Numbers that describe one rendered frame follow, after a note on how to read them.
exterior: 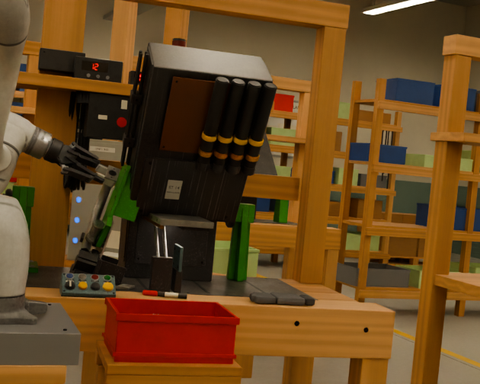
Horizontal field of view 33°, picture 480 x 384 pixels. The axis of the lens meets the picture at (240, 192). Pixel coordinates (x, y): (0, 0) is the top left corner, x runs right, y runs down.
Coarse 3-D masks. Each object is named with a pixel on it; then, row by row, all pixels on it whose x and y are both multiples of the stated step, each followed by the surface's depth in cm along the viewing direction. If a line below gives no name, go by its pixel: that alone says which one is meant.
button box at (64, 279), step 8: (64, 280) 225; (72, 280) 225; (80, 280) 226; (88, 280) 227; (96, 280) 228; (104, 280) 228; (112, 280) 229; (64, 288) 222; (88, 288) 225; (72, 296) 223; (80, 296) 223; (88, 296) 224; (96, 296) 224; (104, 296) 225; (112, 296) 225
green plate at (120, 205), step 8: (128, 168) 247; (120, 176) 252; (128, 176) 248; (120, 184) 246; (128, 184) 248; (120, 192) 246; (128, 192) 248; (112, 200) 250; (120, 200) 248; (128, 200) 248; (112, 208) 246; (120, 208) 248; (128, 208) 249; (136, 208) 249; (104, 216) 254; (112, 216) 246; (120, 216) 248; (128, 216) 249
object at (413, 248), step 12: (384, 216) 1224; (396, 216) 1233; (408, 216) 1244; (360, 228) 1240; (396, 240) 1187; (408, 240) 1196; (420, 240) 1205; (396, 252) 1189; (408, 252) 1198; (420, 252) 1207; (408, 264) 1202; (420, 264) 1217
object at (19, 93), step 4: (16, 88) 1172; (20, 88) 1140; (16, 92) 1131; (20, 92) 1138; (16, 96) 1131; (20, 96) 1133; (12, 180) 1148; (16, 180) 1150; (68, 220) 1172; (68, 224) 1173
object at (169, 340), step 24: (120, 312) 216; (144, 312) 218; (168, 312) 220; (192, 312) 222; (216, 312) 222; (120, 336) 197; (144, 336) 198; (168, 336) 200; (192, 336) 202; (216, 336) 204; (120, 360) 197; (144, 360) 199; (168, 360) 200; (192, 360) 202; (216, 360) 204
